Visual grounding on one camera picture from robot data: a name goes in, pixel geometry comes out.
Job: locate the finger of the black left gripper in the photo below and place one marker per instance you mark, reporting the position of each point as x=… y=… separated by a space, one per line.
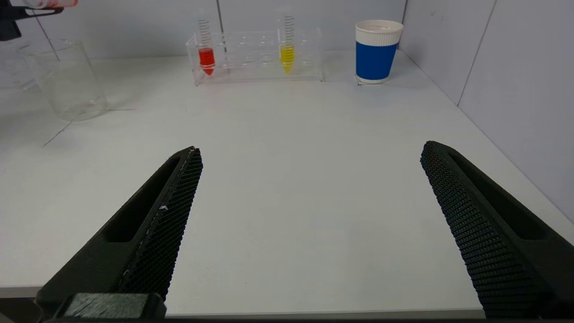
x=11 y=22

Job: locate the clear acrylic test tube rack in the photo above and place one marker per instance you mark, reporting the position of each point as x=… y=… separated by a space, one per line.
x=255 y=58

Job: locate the test tube with red liquid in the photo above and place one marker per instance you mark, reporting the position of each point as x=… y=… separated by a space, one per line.
x=206 y=58

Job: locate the clear glass beaker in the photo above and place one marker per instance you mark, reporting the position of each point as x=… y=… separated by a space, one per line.
x=67 y=80

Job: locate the test tube with orange liquid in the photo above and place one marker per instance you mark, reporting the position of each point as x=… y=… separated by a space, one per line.
x=51 y=3

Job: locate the blue white paper cup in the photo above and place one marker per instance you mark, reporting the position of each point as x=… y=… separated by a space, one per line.
x=376 y=60

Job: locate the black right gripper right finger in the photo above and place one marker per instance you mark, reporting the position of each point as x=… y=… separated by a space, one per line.
x=497 y=242

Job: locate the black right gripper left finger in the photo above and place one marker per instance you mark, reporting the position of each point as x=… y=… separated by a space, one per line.
x=152 y=233

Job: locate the test tube with yellow liquid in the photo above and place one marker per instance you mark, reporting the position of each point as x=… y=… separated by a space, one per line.
x=287 y=56

